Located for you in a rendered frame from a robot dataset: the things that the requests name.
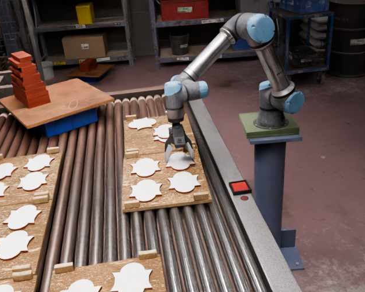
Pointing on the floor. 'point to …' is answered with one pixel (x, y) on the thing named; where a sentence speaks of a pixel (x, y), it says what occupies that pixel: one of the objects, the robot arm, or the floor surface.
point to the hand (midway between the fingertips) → (179, 160)
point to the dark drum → (351, 37)
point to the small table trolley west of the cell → (306, 42)
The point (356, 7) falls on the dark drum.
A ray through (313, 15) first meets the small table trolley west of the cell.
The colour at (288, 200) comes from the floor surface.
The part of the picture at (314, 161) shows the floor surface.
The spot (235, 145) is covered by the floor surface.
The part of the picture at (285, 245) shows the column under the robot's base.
